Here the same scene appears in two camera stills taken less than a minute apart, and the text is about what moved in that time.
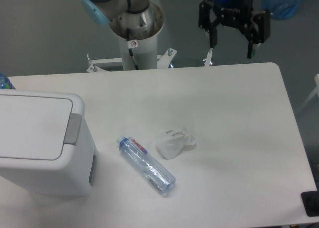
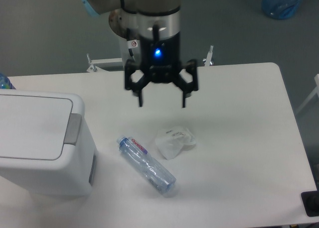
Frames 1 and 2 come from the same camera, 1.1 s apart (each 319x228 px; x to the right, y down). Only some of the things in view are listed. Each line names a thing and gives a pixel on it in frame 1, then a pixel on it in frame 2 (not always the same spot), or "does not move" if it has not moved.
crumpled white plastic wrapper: (171, 143) does not move
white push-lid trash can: (46, 147) does not move
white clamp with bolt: (207, 61) does not move
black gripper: (235, 6) to (160, 62)
